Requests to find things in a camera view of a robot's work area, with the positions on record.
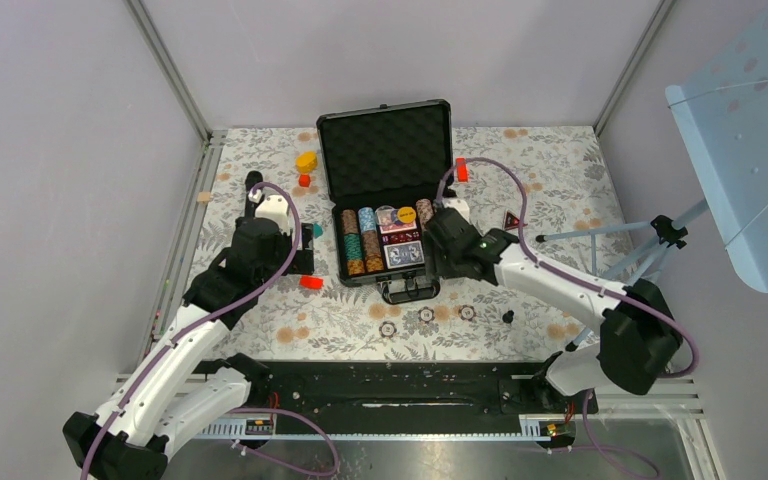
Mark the black microphone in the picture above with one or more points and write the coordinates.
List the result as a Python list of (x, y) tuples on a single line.
[(253, 195)]

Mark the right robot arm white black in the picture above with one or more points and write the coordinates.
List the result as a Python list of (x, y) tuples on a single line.
[(637, 337)]

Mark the light blue perforated panel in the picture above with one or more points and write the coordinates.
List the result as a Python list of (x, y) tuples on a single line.
[(721, 112)]

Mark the red rectangular block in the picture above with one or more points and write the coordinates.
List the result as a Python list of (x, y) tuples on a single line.
[(311, 282)]

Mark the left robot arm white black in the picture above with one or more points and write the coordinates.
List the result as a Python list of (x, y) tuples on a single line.
[(135, 433)]

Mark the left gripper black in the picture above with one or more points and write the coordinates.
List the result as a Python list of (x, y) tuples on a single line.
[(303, 260)]

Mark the yellow dealer button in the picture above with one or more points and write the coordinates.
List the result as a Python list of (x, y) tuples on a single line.
[(406, 215)]

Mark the red black triangle card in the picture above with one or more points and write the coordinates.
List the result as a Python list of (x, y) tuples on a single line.
[(511, 221)]

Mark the blue playing card deck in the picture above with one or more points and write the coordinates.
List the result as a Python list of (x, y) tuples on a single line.
[(404, 254)]

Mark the poker chip with die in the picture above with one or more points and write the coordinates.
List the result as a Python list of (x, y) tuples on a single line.
[(426, 315)]

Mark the light blue tripod stand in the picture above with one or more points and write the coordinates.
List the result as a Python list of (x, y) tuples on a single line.
[(647, 260)]

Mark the red playing card deck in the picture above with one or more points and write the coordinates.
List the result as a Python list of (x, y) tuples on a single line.
[(399, 228)]

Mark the floral table mat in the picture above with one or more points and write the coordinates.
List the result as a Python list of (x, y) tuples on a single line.
[(568, 188)]

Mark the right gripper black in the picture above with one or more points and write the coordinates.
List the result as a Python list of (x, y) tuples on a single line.
[(434, 254)]

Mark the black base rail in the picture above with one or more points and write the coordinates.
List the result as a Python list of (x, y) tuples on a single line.
[(404, 398)]

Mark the black poker chip case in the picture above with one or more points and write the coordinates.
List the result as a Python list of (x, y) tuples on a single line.
[(391, 155)]

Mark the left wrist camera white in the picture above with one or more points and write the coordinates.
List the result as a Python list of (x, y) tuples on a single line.
[(275, 207)]

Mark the clear plastic disc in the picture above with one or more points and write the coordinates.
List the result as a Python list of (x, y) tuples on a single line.
[(383, 217)]

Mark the brown chip stack far left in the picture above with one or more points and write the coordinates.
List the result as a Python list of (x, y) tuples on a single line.
[(352, 243)]

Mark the yellow cylinder block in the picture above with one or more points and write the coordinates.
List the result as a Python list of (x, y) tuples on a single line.
[(306, 162)]

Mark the red block beside case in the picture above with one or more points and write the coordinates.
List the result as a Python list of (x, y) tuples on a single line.
[(462, 173)]

